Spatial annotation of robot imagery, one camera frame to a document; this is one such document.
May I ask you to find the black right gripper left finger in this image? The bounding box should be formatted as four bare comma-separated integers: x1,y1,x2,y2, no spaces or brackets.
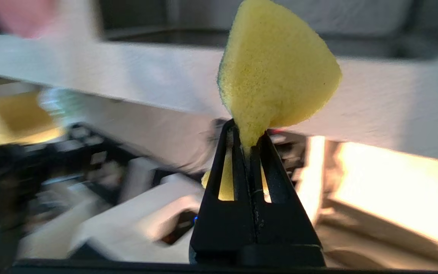
190,119,257,266

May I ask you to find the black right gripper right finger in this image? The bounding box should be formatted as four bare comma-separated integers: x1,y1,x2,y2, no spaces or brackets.
250,131,325,266

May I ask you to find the yellow green fish-shaped sponge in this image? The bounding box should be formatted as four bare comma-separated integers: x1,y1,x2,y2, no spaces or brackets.
202,0,343,201

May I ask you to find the pink plate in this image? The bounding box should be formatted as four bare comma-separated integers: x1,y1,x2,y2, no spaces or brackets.
0,0,58,38

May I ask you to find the stainless steel sink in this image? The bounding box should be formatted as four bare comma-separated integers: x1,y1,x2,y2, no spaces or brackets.
101,0,438,60

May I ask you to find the black robot wheeled base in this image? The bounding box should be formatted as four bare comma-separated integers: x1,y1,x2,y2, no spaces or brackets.
268,129,309,183

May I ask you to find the black robot torso frame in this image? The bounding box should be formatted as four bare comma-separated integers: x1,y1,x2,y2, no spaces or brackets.
0,122,155,244

